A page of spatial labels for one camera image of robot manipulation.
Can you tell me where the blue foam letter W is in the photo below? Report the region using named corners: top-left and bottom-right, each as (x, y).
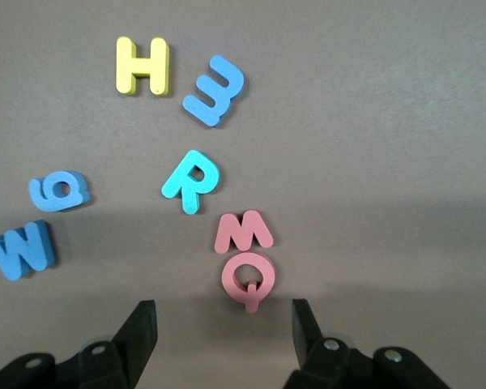
top-left (0, 220), bottom-right (58, 282)

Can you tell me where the teal foam letter R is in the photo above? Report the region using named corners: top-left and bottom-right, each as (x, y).
top-left (160, 149), bottom-right (221, 215)

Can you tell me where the pink foam letter Q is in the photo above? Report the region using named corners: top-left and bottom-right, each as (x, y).
top-left (220, 250), bottom-right (277, 314)

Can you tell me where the yellow foam uppercase H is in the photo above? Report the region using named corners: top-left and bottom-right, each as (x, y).
top-left (116, 36), bottom-right (171, 97)

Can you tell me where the blue foam lowercase g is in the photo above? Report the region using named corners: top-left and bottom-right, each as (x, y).
top-left (28, 169), bottom-right (92, 213)

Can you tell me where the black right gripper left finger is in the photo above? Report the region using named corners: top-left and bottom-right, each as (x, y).
top-left (0, 299), bottom-right (159, 389)

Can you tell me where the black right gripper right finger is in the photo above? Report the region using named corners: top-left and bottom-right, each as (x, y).
top-left (283, 298), bottom-right (450, 389)

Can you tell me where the pink foam letter M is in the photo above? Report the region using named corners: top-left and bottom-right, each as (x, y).
top-left (213, 209), bottom-right (275, 255)

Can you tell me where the blue foam lowercase m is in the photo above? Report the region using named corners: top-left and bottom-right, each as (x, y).
top-left (181, 54), bottom-right (246, 128)

